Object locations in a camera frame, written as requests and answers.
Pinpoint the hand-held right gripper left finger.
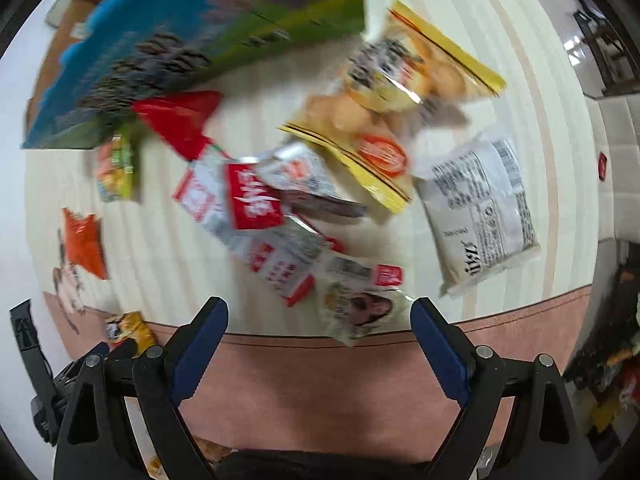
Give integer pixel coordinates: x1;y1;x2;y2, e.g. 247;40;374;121
52;296;230;480

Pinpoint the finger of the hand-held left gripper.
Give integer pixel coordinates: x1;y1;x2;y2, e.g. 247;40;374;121
70;341;151;376

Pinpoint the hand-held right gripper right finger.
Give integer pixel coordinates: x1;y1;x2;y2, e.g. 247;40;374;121
410;296;601;480

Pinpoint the yellow snack packet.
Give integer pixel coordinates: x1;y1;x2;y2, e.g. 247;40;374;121
104;311;158;356

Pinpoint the white packet with dark picture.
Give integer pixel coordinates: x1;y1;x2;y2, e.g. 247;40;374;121
315;252;416;347

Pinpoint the orange snack packet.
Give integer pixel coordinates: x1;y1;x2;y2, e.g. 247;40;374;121
61;207;109;281

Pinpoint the long red and white packet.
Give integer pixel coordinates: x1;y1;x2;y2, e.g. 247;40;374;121
227;232;317;308

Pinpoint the red packet with white label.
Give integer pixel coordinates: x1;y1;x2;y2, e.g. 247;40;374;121
172;147;233;233

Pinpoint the red and white snack packet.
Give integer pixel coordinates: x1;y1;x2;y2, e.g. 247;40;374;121
222;160;286;231

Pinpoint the colourful gumball candy bag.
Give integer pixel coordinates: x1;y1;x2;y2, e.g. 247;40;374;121
95;132;137;203

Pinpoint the dark brown snack packet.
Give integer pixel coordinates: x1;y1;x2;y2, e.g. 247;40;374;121
280;190;368;221

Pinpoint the large yellow chip bag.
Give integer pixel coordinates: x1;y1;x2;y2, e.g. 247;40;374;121
280;0;507;216

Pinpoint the silver snack packet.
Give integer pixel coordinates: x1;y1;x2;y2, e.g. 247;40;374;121
257;141;341;201

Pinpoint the plain red snack packet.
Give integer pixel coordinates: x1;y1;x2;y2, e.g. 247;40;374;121
132;90;224;161

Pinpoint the printed cardboard box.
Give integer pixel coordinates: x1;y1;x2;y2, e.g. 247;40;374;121
21;0;370;151

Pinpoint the orange printed packet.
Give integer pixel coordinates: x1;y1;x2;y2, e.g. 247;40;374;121
145;435;236;480

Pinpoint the pile of assorted packets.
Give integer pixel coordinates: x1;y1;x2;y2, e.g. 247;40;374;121
565;255;640;441

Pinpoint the white padded chair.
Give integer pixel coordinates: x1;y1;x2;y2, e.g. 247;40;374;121
582;95;640;241

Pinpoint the dark wooden chair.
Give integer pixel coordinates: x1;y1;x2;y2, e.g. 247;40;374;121
565;7;631;98

